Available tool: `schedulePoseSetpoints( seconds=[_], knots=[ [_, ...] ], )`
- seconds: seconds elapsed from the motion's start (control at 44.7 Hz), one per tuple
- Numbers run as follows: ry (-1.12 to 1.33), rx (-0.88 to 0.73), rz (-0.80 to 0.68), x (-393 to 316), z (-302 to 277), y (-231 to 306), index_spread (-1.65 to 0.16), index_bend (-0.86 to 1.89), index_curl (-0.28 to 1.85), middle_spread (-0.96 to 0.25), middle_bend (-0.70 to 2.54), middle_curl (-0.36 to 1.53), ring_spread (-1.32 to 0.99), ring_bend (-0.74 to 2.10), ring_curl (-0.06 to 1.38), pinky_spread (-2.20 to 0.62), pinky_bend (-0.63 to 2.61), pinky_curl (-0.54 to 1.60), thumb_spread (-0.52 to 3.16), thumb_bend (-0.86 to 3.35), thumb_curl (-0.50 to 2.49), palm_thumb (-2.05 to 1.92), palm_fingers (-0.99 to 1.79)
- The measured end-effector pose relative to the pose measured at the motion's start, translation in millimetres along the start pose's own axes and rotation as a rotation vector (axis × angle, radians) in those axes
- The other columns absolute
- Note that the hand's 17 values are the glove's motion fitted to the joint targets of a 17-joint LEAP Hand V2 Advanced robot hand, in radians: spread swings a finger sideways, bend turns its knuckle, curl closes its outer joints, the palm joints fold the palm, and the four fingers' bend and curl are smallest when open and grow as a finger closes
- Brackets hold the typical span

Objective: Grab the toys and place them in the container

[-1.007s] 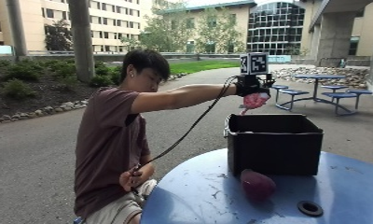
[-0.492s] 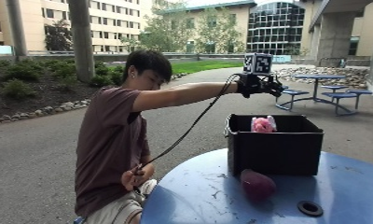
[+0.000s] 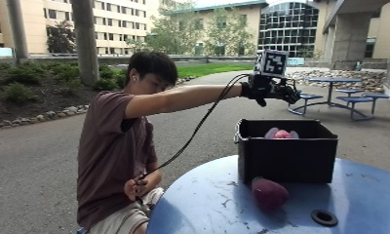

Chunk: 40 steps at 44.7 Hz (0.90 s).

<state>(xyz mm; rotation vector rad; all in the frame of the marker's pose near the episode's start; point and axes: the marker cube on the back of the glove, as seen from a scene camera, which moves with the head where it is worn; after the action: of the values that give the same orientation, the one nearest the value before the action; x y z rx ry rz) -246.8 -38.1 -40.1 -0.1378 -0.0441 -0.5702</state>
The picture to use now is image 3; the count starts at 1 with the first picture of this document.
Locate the black cable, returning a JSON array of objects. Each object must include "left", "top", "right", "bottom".
[{"left": 135, "top": 73, "right": 251, "bottom": 209}]

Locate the white cube with black markers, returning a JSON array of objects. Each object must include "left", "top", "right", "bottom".
[{"left": 253, "top": 49, "right": 290, "bottom": 79}]

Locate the blue picnic table with seats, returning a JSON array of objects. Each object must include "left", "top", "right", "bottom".
[{"left": 288, "top": 77, "right": 390, "bottom": 122}]

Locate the pink plush toy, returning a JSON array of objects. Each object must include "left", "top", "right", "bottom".
[{"left": 264, "top": 127, "right": 301, "bottom": 140}]

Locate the bed of grey rocks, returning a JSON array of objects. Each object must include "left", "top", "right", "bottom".
[{"left": 286, "top": 68, "right": 389, "bottom": 95}]

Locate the the person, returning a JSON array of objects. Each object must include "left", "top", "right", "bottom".
[{"left": 76, "top": 51, "right": 302, "bottom": 234}]

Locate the black plastic bin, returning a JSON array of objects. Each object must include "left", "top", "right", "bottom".
[{"left": 235, "top": 118, "right": 341, "bottom": 186}]

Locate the glass fronted building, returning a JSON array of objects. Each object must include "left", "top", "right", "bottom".
[{"left": 257, "top": 1, "right": 321, "bottom": 59}]

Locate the concrete pillar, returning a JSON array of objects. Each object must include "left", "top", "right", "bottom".
[{"left": 330, "top": 13, "right": 374, "bottom": 70}]

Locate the purple sweet potato toy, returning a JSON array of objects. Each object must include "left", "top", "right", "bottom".
[{"left": 251, "top": 176, "right": 292, "bottom": 211}]

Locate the row of border stones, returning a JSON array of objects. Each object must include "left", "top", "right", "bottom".
[{"left": 0, "top": 103, "right": 91, "bottom": 134}]

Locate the beige building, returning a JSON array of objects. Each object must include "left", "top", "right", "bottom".
[{"left": 0, "top": 0, "right": 161, "bottom": 57}]

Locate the thick grey pole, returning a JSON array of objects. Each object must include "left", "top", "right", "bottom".
[{"left": 71, "top": 0, "right": 100, "bottom": 87}]

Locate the thin grey pole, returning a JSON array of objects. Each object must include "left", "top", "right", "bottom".
[{"left": 6, "top": 0, "right": 31, "bottom": 63}]

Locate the black ring in table hole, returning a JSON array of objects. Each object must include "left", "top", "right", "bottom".
[{"left": 309, "top": 209, "right": 340, "bottom": 227}]

